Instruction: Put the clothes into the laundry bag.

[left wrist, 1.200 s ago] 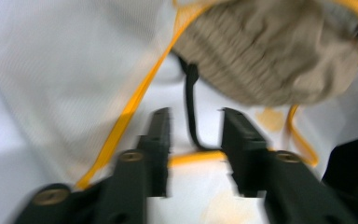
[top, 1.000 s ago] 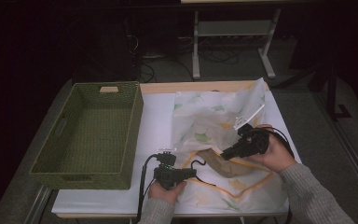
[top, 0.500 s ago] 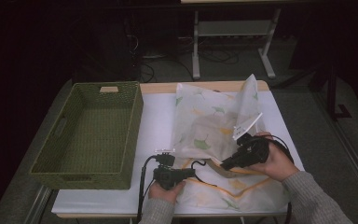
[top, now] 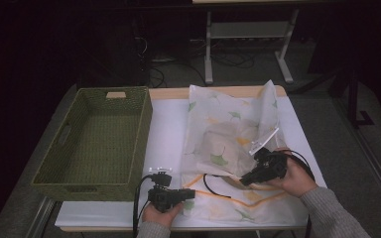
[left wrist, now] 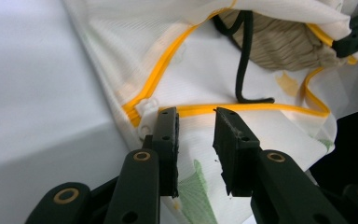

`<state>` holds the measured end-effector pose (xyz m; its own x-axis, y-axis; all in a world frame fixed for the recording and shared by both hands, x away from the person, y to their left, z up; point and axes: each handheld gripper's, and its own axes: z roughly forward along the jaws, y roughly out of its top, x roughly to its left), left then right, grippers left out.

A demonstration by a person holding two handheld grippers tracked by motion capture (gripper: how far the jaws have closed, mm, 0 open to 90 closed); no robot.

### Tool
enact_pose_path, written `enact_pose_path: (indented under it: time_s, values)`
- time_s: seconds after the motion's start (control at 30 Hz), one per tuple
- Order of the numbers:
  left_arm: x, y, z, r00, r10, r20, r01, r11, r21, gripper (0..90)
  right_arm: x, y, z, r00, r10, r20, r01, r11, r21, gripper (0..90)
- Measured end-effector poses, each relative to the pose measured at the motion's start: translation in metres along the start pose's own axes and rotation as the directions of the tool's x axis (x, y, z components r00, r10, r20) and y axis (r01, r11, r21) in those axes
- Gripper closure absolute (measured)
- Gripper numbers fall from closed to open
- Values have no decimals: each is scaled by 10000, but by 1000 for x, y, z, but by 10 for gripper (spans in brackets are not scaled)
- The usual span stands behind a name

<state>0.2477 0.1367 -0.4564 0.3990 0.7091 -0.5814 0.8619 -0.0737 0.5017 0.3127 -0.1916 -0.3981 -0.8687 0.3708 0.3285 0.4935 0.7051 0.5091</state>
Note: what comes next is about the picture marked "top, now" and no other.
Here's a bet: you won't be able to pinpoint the white table mat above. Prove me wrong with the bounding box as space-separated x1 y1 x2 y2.
55 96 328 229

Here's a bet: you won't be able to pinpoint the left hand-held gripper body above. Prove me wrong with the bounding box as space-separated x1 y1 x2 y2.
147 166 184 213

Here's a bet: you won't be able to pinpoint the thin black cord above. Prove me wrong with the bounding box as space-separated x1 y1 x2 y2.
202 173 233 199

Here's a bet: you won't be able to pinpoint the short aluminium rail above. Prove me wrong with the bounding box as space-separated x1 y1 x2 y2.
25 196 57 238

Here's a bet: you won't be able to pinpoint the black floor cables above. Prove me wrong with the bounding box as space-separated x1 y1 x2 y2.
145 46 256 89

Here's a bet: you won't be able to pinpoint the person's right hand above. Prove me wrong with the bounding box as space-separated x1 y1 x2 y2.
265 147 318 199

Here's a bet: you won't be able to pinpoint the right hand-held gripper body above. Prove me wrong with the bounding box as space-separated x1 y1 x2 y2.
248 126 289 181

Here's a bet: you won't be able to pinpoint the left hand-held gripper black cable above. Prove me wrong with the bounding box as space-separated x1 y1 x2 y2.
132 175 156 238

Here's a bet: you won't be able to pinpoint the person's left hand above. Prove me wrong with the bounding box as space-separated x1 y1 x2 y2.
141 201 184 228

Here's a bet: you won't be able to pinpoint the white metal desk frame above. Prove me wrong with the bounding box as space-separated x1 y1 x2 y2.
203 9 301 85

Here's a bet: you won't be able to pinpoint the right hand-held gripper black cable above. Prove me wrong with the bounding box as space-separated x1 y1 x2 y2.
285 149 316 182

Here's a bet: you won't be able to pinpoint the hand-held gripper black cable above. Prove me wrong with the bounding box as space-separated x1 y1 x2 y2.
132 175 156 238
285 149 316 182

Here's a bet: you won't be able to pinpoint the black metal stand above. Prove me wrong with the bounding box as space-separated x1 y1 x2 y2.
326 63 375 129

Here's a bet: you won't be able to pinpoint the leaf print mesh laundry bag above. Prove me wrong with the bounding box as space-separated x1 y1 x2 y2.
181 79 301 226

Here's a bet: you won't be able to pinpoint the long aluminium rail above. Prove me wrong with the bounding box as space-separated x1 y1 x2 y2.
333 98 381 221

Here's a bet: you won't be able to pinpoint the green woven basket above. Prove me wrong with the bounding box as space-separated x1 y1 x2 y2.
30 86 154 202

